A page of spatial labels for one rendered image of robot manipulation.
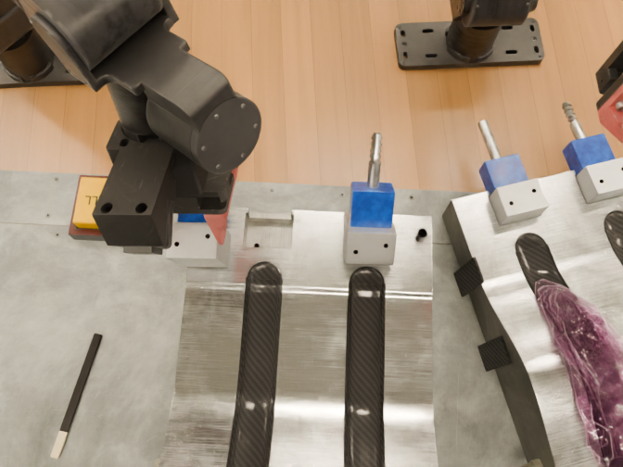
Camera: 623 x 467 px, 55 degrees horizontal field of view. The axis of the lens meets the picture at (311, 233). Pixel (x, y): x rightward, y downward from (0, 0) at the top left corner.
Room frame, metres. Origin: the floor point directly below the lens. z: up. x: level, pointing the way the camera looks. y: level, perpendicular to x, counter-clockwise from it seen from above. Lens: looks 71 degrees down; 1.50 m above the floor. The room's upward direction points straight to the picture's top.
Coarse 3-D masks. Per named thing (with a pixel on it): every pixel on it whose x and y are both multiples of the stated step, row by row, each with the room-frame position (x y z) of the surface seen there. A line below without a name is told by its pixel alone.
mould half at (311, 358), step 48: (240, 240) 0.20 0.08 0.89; (336, 240) 0.20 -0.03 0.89; (192, 288) 0.15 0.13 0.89; (240, 288) 0.15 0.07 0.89; (288, 288) 0.15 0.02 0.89; (336, 288) 0.14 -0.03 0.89; (432, 288) 0.14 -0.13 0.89; (192, 336) 0.10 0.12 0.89; (240, 336) 0.10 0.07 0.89; (288, 336) 0.10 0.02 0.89; (336, 336) 0.10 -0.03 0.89; (432, 336) 0.10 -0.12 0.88; (192, 384) 0.05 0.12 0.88; (288, 384) 0.05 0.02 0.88; (336, 384) 0.05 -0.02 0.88; (384, 384) 0.05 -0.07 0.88; (432, 384) 0.05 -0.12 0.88; (192, 432) 0.00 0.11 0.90; (288, 432) 0.00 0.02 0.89; (336, 432) 0.00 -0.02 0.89; (432, 432) 0.00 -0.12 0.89
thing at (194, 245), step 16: (176, 224) 0.19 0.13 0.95; (192, 224) 0.19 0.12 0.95; (176, 240) 0.18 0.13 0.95; (192, 240) 0.18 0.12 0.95; (208, 240) 0.18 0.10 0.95; (224, 240) 0.19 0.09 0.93; (176, 256) 0.16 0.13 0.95; (192, 256) 0.16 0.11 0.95; (208, 256) 0.16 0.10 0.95; (224, 256) 0.17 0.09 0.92
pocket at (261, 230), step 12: (252, 216) 0.23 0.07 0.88; (264, 216) 0.23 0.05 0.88; (276, 216) 0.23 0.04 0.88; (288, 216) 0.23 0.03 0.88; (252, 228) 0.22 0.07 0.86; (264, 228) 0.22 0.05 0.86; (276, 228) 0.22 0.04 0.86; (288, 228) 0.22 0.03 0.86; (252, 240) 0.21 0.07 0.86; (264, 240) 0.21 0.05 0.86; (276, 240) 0.21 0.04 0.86; (288, 240) 0.21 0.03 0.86
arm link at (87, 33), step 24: (24, 0) 0.26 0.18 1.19; (48, 0) 0.25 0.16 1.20; (72, 0) 0.25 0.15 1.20; (96, 0) 0.25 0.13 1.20; (120, 0) 0.26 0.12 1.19; (144, 0) 0.27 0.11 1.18; (72, 24) 0.24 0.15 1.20; (96, 24) 0.24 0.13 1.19; (120, 24) 0.25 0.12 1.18; (144, 24) 0.26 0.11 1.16; (96, 48) 0.23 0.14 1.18
